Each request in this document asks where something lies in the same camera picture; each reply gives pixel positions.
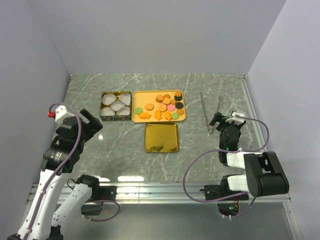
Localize metal tongs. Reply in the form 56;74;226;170
199;92;222;135

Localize orange fish cookie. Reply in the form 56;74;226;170
139;112;151;119
154;110;162;121
164;111;173;121

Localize orange flower cookie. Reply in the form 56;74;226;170
155;94;164;103

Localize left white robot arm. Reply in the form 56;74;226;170
8;105;103;240

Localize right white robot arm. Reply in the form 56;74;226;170
209;111;290;200

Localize green square cookie tin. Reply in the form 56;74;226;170
99;91;132;122

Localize brown cookie right edge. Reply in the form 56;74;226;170
176;109;185;116

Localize black round cookie lower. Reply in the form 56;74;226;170
175;102;184;109

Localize green round cookie right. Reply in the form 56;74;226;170
171;112;179;120

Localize green round cookie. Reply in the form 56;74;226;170
171;112;179;120
134;107;143;115

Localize pink round cookie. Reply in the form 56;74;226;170
167;104;175;111

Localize green round cookie left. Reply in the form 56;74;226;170
134;107;143;115

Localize yellow serving tray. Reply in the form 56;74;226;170
131;90;187;123

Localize brown round cookie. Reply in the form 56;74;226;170
145;103;154;111

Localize gold tin lid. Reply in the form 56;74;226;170
144;122;179;153

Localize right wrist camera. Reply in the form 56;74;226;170
226;110;246;125

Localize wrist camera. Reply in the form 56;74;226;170
226;110;246;125
47;105;69;125

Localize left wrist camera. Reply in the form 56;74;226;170
47;105;69;125

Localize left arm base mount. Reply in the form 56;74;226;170
81;185;117;216

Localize aluminium rail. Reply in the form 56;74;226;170
27;182;292;205

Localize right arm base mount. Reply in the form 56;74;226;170
203;183;251;218

